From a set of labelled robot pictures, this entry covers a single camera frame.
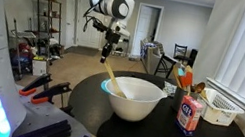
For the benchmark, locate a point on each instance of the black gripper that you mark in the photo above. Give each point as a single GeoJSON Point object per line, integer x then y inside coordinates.
{"type": "Point", "coordinates": [111, 41]}

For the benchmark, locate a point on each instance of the wooden mixing spoon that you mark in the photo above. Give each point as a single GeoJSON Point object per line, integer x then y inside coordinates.
{"type": "Point", "coordinates": [112, 78]}

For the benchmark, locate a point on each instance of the white bowl with teal band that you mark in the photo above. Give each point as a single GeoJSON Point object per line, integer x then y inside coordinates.
{"type": "Point", "coordinates": [135, 109]}

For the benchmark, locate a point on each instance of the wooden spoon in cup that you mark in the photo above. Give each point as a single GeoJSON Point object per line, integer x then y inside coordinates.
{"type": "Point", "coordinates": [199, 87]}

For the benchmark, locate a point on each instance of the glass shoe rack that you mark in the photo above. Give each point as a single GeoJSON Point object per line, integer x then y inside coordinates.
{"type": "Point", "coordinates": [122, 46]}

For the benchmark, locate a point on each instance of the blue white patterned blanket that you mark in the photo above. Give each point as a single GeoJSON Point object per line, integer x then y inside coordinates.
{"type": "Point", "coordinates": [147, 49]}

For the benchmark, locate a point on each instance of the white interior door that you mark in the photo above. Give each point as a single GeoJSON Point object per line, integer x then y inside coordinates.
{"type": "Point", "coordinates": [142, 31]}

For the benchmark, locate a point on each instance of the grey sofa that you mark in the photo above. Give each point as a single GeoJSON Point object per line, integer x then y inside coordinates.
{"type": "Point", "coordinates": [153, 58]}

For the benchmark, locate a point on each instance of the white panel entry door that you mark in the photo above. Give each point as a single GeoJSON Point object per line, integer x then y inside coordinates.
{"type": "Point", "coordinates": [70, 18]}

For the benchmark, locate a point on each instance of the black metal dining chair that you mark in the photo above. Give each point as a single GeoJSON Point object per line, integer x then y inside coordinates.
{"type": "Point", "coordinates": [163, 65]}

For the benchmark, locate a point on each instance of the black clamp with orange tip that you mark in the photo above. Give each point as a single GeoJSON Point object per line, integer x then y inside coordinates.
{"type": "Point", "coordinates": [37, 83]}
{"type": "Point", "coordinates": [52, 91]}

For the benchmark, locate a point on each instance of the black metal shelf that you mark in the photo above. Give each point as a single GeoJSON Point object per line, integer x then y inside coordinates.
{"type": "Point", "coordinates": [47, 25]}

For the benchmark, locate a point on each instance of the white cardboard box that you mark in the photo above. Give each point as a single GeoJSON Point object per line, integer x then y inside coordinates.
{"type": "Point", "coordinates": [39, 68]}

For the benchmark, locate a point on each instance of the wooden flat spatula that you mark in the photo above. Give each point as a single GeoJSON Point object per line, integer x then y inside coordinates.
{"type": "Point", "coordinates": [177, 76]}

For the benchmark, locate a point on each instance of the teal spatula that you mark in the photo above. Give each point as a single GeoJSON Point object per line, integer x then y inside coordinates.
{"type": "Point", "coordinates": [181, 72]}

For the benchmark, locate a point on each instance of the grey mounting plate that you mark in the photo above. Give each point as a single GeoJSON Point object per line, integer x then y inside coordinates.
{"type": "Point", "coordinates": [50, 113]}

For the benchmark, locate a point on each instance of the cluttered utility cart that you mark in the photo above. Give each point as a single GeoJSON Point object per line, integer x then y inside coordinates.
{"type": "Point", "coordinates": [20, 54]}

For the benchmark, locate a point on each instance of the metal utensil cup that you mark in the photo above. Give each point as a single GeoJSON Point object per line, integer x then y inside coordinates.
{"type": "Point", "coordinates": [178, 98]}

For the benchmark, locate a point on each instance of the red spatula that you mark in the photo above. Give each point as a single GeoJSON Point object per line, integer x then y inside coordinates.
{"type": "Point", "coordinates": [186, 80]}

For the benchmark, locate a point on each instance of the pink sugar box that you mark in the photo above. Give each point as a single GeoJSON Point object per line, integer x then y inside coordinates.
{"type": "Point", "coordinates": [188, 115]}

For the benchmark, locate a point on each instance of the white plastic basket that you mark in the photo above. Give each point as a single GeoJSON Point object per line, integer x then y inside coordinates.
{"type": "Point", "coordinates": [220, 109]}

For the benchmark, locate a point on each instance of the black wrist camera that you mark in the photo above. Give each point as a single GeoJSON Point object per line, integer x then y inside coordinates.
{"type": "Point", "coordinates": [100, 25]}

